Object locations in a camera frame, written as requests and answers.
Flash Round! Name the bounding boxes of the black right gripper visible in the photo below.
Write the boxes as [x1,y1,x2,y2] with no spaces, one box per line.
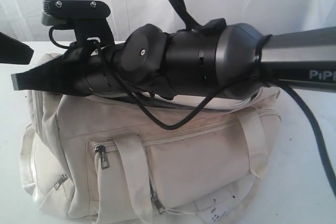
[11,42,122,97]

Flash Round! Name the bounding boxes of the cream duffel bag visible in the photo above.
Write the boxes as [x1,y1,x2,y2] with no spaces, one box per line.
[20,52,281,224]

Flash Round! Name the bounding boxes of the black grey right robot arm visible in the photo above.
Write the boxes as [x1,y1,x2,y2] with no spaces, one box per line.
[11,0,335,100]

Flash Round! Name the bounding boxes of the white paper tag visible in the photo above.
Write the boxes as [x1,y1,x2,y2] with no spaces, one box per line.
[197,202,249,224]

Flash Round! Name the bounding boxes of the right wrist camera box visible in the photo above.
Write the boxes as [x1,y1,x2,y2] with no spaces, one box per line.
[41,0,114,47]

